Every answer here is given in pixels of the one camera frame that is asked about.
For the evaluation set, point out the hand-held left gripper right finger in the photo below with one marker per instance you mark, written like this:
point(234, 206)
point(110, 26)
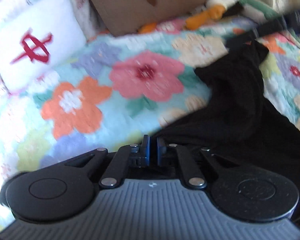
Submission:
point(160, 153)

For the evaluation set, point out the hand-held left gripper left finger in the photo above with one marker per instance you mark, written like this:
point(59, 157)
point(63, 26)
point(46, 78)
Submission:
point(146, 152)

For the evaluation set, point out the black garment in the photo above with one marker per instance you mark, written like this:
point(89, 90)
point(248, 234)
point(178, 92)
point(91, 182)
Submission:
point(240, 92)

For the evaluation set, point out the green plush toy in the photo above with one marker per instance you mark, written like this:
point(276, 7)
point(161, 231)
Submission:
point(260, 7)

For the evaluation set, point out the toucan plush toy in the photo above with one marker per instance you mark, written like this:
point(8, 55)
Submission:
point(215, 11)

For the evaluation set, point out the floral quilt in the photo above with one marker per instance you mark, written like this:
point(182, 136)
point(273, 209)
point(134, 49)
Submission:
point(90, 62)

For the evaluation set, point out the brown cardboard box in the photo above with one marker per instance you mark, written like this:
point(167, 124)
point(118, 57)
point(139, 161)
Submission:
point(127, 5)

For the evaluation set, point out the white floral pillow sham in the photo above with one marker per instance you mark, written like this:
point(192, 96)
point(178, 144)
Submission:
point(82, 10)

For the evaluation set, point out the white pillow red emblem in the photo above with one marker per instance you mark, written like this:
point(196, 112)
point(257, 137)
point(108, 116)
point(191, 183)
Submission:
point(52, 17)

